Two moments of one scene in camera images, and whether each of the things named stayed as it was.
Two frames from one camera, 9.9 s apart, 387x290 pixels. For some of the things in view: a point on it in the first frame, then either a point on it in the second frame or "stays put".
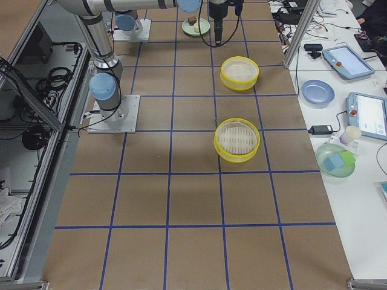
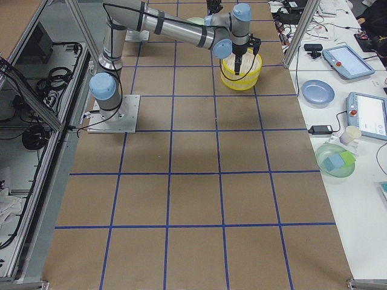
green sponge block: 348,157 stays put
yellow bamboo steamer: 236,139 -> 228,67
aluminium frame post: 310,9 stays put
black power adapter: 321,130 stays put
